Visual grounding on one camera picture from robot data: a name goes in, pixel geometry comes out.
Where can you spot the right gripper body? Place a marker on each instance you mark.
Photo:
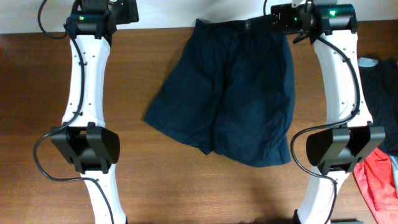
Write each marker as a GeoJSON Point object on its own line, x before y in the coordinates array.
{"type": "Point", "coordinates": [290, 18]}

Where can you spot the red shirt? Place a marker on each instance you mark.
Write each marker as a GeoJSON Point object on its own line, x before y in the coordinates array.
{"type": "Point", "coordinates": [375, 181]}

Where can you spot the light blue garment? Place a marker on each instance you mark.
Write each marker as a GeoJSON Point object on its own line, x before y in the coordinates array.
{"type": "Point", "coordinates": [367, 62]}

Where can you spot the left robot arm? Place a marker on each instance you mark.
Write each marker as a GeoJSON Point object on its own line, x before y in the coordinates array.
{"type": "Point", "coordinates": [83, 139]}

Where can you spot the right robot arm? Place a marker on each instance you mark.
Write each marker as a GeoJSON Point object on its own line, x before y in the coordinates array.
{"type": "Point", "coordinates": [349, 134]}

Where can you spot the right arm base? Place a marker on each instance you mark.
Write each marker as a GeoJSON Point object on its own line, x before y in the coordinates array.
{"type": "Point", "coordinates": [346, 222]}

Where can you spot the navy blue shorts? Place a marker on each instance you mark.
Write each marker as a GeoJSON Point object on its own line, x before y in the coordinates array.
{"type": "Point", "coordinates": [232, 93]}

